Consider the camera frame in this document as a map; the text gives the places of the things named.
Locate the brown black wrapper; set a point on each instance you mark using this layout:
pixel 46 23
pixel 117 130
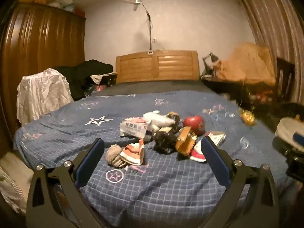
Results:
pixel 173 117

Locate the black plastic wrapper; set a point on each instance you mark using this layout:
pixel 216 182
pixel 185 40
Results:
pixel 163 140

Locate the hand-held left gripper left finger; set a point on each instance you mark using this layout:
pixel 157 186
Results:
pixel 89 161

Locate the black clothes pile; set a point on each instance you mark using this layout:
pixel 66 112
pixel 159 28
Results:
pixel 90 67

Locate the wooden headboard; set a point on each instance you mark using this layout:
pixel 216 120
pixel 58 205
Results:
pixel 142 66

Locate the white plastic basin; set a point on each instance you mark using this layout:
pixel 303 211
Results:
pixel 287 126

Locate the dark wooden chair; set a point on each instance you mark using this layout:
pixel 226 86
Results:
pixel 285 66

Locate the white plastic bags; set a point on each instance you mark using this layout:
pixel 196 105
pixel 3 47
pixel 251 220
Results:
pixel 61 3

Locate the red white packet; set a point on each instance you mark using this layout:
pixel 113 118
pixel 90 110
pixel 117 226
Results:
pixel 197 154

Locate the golden wrapper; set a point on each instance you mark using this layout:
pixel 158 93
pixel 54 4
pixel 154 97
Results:
pixel 247 117

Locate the white crumpled cloth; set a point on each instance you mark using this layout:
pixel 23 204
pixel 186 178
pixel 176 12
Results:
pixel 45 95

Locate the black desk lamp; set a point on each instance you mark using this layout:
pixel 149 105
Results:
pixel 213 57

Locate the dark grey bed sheet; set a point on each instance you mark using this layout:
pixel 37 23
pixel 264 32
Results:
pixel 154 86

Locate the orange cardboard box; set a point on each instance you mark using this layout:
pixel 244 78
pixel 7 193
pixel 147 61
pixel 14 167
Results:
pixel 185 140

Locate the red apple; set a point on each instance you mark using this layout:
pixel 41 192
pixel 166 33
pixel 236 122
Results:
pixel 194 123

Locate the cream cloth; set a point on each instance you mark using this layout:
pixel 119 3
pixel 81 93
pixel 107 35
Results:
pixel 98 78

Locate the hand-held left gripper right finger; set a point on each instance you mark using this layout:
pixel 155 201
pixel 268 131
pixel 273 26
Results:
pixel 215 163

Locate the orange white striped cloth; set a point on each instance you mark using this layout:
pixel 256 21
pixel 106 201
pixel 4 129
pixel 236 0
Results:
pixel 133 154

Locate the clear plastic wrapper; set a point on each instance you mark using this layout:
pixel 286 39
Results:
pixel 244 143
pixel 228 114

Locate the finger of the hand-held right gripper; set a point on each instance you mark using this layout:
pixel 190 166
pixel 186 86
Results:
pixel 298 138

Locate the patterned curtain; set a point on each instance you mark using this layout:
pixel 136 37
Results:
pixel 280 23

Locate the white printed packet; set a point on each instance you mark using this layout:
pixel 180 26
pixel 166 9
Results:
pixel 134 128

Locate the blue star printed blanket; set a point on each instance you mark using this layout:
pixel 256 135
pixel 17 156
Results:
pixel 166 194

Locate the brown wooden wardrobe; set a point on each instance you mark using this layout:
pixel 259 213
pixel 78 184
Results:
pixel 42 40

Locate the white ceiling fan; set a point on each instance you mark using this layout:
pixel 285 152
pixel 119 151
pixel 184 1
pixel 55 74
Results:
pixel 136 2

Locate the dark wooden desk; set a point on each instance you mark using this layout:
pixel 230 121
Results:
pixel 213 82

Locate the white bubble wrap roll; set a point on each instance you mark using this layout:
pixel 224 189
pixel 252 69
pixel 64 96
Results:
pixel 158 118

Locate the knitted sock ball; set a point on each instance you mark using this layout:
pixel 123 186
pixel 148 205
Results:
pixel 113 155

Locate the clamp-on holder arm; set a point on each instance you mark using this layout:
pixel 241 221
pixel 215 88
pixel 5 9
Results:
pixel 150 35

